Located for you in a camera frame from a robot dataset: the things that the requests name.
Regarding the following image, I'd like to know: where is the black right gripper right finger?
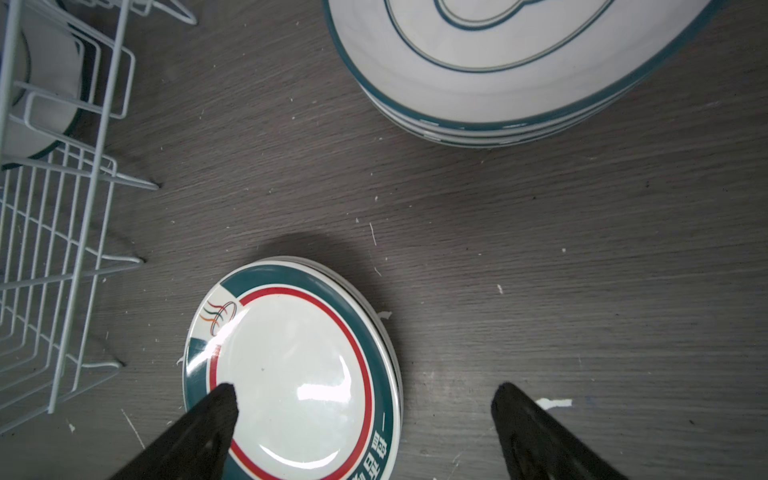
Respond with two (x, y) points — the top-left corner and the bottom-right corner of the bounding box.
(491, 382), (625, 480)

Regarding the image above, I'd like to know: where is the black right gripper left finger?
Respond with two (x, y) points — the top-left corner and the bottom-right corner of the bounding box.
(112, 383), (239, 480)

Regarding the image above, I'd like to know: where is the green cloud pattern plate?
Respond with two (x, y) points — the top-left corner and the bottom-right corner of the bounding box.
(323, 1), (720, 131)
(1, 1), (93, 171)

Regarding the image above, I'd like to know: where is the stack of unloaded plates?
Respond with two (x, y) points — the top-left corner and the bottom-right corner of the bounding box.
(363, 82), (638, 149)

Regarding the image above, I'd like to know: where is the white wire dish rack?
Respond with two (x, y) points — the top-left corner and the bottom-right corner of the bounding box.
(1, 1), (196, 435)

